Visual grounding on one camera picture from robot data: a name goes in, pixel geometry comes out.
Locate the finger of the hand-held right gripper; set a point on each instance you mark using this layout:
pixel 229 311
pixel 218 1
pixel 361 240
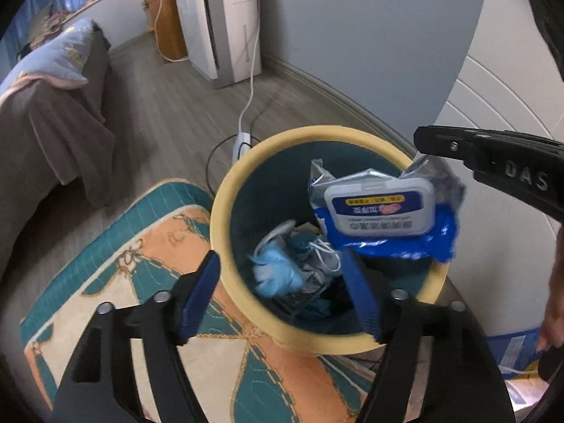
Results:
pixel 449 143

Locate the blue printed bag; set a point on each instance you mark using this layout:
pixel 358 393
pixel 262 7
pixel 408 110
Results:
pixel 515 352

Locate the blue printed duvet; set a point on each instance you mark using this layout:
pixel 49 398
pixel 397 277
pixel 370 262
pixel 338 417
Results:
pixel 53 57

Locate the white power strip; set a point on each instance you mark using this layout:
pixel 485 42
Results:
pixel 241 143

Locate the dark cloth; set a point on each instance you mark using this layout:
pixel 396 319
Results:
pixel 546 9

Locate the wooden cabinet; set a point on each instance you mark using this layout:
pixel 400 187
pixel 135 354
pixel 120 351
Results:
pixel 169 31

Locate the blue white wet wipes pack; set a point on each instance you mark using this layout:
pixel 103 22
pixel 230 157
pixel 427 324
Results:
pixel 379 211

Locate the yellow-rimmed teal trash bin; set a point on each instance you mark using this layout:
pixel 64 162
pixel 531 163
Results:
pixel 229 211

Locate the grey sofa with blanket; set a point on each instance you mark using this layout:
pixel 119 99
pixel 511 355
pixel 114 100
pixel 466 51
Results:
pixel 44 141

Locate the pile of clothes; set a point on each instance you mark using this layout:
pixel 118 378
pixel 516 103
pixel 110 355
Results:
pixel 48 22

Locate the window sill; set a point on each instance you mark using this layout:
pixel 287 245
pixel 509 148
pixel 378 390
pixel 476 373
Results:
pixel 88 3

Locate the person's right hand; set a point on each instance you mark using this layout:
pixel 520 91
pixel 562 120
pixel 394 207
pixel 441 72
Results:
pixel 556 308

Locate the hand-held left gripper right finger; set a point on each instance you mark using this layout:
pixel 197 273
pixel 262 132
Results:
pixel 363 299

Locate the printed teal orange mat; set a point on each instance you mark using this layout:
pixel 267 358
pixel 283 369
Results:
pixel 132 264

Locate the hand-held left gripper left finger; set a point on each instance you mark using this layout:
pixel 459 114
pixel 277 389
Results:
pixel 198 299

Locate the blue face mask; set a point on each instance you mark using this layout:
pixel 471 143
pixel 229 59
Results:
pixel 308 251

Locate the white panelled door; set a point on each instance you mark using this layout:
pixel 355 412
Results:
pixel 484 97

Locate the white air purifier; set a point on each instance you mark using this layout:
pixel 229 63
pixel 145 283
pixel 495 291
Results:
pixel 229 31

